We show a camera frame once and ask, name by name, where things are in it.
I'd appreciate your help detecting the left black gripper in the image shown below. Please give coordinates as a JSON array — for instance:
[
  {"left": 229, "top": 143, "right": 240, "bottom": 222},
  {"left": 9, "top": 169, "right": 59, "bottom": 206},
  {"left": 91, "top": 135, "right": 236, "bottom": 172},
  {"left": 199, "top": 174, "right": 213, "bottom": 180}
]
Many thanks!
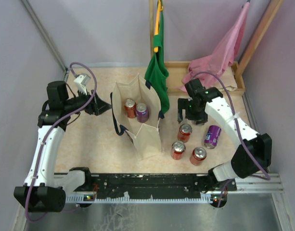
[{"left": 64, "top": 86, "right": 112, "bottom": 116}]

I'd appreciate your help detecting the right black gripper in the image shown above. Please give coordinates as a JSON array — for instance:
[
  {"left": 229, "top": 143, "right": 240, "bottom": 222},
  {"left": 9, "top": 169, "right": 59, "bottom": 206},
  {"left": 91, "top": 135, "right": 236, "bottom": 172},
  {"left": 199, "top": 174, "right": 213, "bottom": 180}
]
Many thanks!
[{"left": 178, "top": 98, "right": 207, "bottom": 125}]

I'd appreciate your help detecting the red soda can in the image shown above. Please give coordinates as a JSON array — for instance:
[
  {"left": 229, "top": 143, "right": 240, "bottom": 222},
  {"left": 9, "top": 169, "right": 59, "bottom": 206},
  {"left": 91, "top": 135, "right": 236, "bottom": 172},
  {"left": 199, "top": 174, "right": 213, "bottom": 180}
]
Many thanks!
[
  {"left": 171, "top": 141, "right": 186, "bottom": 160},
  {"left": 124, "top": 99, "right": 136, "bottom": 118},
  {"left": 190, "top": 147, "right": 207, "bottom": 166},
  {"left": 177, "top": 123, "right": 192, "bottom": 143}
]

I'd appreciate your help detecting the cream canvas tote bag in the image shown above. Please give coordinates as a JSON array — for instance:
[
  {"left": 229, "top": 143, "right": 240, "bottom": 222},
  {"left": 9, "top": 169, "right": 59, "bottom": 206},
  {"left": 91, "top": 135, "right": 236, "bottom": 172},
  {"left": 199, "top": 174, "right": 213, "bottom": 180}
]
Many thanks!
[{"left": 110, "top": 75, "right": 164, "bottom": 160}]

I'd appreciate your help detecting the purple soda can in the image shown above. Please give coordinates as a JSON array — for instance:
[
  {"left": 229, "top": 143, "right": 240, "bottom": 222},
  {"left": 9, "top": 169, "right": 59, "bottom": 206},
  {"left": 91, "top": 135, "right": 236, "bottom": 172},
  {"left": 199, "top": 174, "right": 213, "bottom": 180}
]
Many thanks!
[
  {"left": 136, "top": 103, "right": 149, "bottom": 123},
  {"left": 204, "top": 125, "right": 221, "bottom": 149}
]

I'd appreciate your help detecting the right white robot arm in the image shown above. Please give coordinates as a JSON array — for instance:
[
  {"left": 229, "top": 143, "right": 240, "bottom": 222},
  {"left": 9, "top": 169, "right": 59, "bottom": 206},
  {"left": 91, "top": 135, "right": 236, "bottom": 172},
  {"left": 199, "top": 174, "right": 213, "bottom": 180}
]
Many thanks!
[{"left": 178, "top": 79, "right": 272, "bottom": 191}]

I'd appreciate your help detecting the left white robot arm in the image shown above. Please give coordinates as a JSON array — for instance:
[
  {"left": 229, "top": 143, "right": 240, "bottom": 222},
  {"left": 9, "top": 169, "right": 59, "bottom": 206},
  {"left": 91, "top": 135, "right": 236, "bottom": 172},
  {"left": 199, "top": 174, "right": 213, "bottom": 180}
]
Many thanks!
[{"left": 13, "top": 81, "right": 112, "bottom": 213}]

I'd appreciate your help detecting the wooden tray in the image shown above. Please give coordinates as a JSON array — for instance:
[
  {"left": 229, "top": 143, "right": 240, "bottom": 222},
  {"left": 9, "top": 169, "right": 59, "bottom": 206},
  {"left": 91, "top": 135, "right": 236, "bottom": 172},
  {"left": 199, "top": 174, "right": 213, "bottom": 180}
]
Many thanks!
[{"left": 165, "top": 61, "right": 245, "bottom": 96}]

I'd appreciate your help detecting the green hanging shirt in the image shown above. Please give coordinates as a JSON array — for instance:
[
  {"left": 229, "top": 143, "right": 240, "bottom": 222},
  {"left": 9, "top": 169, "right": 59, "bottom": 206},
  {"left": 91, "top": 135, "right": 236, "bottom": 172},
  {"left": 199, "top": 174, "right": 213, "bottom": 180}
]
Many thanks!
[{"left": 144, "top": 2, "right": 170, "bottom": 114}]

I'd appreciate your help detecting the pink hanging cloth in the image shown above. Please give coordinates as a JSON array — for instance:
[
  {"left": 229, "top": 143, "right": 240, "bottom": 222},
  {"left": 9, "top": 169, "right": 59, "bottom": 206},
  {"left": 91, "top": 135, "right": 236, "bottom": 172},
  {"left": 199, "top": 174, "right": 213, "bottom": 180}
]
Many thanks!
[{"left": 182, "top": 1, "right": 250, "bottom": 88}]

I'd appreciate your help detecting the beige folded cloth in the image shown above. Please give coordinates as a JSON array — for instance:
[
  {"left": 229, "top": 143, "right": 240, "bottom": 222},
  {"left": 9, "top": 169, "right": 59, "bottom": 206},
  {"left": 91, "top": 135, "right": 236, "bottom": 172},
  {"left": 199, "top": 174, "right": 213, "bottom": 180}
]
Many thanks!
[{"left": 212, "top": 67, "right": 238, "bottom": 91}]

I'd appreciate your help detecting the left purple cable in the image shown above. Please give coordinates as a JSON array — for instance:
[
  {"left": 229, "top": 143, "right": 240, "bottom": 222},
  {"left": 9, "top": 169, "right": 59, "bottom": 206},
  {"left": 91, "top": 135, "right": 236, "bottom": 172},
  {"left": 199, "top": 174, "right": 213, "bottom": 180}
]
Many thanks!
[{"left": 25, "top": 63, "right": 98, "bottom": 222}]

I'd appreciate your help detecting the purple cable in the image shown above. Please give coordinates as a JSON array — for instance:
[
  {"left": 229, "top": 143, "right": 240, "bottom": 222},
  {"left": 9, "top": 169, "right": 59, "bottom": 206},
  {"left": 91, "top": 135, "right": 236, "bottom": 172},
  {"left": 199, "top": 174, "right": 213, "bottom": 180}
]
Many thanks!
[
  {"left": 190, "top": 71, "right": 271, "bottom": 209},
  {"left": 25, "top": 63, "right": 98, "bottom": 222}
]

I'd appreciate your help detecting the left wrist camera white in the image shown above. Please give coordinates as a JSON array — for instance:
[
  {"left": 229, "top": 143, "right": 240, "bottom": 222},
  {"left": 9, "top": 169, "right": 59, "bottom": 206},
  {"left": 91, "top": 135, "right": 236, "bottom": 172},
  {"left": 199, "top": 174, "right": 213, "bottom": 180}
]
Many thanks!
[{"left": 74, "top": 74, "right": 91, "bottom": 95}]

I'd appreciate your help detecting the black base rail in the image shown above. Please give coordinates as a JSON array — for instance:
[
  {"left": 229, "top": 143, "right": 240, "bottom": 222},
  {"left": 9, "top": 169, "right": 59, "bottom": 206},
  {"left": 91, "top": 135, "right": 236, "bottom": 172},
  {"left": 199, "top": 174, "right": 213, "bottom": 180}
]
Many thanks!
[{"left": 66, "top": 173, "right": 237, "bottom": 206}]

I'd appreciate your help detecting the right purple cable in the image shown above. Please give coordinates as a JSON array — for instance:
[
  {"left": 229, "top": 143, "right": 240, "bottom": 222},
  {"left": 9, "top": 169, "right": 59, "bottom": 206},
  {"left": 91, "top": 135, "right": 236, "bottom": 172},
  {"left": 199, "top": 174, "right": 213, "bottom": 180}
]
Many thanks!
[{"left": 190, "top": 71, "right": 271, "bottom": 209}]

